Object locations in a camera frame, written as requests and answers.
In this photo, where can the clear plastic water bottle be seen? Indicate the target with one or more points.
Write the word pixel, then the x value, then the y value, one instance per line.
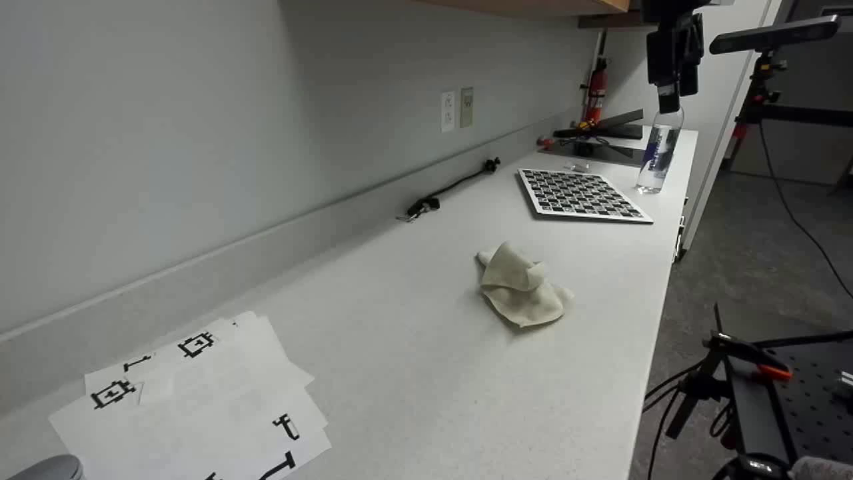
pixel 658 162

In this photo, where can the cream wiping cloth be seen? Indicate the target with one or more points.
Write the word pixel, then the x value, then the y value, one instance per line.
pixel 520 288

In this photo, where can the thin black rod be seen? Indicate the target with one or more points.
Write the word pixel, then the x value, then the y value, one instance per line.
pixel 454 184

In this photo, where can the black folded tripod bars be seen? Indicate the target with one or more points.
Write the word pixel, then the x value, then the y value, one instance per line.
pixel 615 123

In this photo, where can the black camera on red-black stand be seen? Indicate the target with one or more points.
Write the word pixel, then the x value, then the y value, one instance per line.
pixel 783 32

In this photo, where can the grey fabric lump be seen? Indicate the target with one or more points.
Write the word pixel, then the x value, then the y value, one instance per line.
pixel 821 471

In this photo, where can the white paper with black markers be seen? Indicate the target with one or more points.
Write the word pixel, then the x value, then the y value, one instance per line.
pixel 223 347
pixel 203 435

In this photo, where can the white wall outlet plate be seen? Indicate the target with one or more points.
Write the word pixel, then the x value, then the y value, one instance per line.
pixel 450 111

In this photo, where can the red clamp tool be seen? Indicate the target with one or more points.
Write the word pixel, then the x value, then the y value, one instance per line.
pixel 595 90

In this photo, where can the beige wall outlet plate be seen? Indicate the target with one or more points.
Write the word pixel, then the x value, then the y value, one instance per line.
pixel 468 108

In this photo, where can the black perforated breadboard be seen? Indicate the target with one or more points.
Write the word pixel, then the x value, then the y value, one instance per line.
pixel 821 400

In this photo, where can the checkerboard calibration board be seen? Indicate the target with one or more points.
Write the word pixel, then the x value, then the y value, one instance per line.
pixel 576 192

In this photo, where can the black tripod with red knobs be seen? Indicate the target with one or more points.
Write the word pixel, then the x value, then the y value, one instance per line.
pixel 755 416

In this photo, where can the grey rounded object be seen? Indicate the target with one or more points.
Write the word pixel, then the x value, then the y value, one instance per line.
pixel 48 471

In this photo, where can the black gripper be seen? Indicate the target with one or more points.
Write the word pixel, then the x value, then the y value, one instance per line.
pixel 664 54

